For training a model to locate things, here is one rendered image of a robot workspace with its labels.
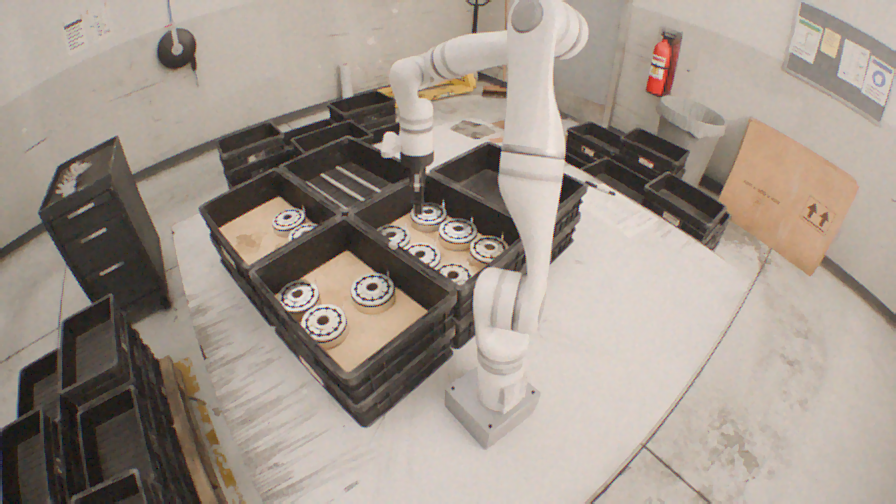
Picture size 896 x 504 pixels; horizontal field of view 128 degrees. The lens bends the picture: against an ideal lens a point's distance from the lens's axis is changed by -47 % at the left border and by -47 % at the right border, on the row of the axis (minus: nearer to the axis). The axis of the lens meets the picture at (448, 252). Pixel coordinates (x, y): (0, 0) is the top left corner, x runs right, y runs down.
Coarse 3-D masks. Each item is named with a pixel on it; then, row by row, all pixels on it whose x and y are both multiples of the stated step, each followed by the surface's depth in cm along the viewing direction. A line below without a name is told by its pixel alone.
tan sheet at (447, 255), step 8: (408, 216) 120; (400, 224) 117; (408, 224) 117; (416, 232) 114; (424, 232) 114; (432, 232) 114; (416, 240) 112; (424, 240) 112; (432, 240) 112; (440, 248) 109; (448, 256) 107; (456, 256) 107; (464, 256) 107; (464, 264) 105; (472, 264) 105
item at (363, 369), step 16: (336, 224) 101; (352, 224) 100; (304, 240) 96; (272, 256) 91; (400, 256) 92; (448, 288) 85; (272, 304) 81; (448, 304) 82; (288, 320) 77; (416, 320) 78; (432, 320) 80; (304, 336) 74; (400, 336) 75; (320, 352) 72; (384, 352) 72; (336, 368) 69; (368, 368) 70; (352, 384) 69
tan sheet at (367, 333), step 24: (336, 264) 104; (360, 264) 104; (336, 288) 98; (360, 312) 92; (384, 312) 92; (408, 312) 92; (360, 336) 87; (384, 336) 87; (336, 360) 82; (360, 360) 82
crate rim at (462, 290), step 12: (408, 180) 116; (444, 180) 117; (468, 192) 112; (372, 204) 108; (492, 204) 108; (348, 216) 103; (372, 228) 99; (384, 240) 96; (408, 252) 93; (504, 252) 93; (516, 252) 96; (420, 264) 90; (492, 264) 90; (444, 276) 87; (456, 288) 85; (468, 288) 86
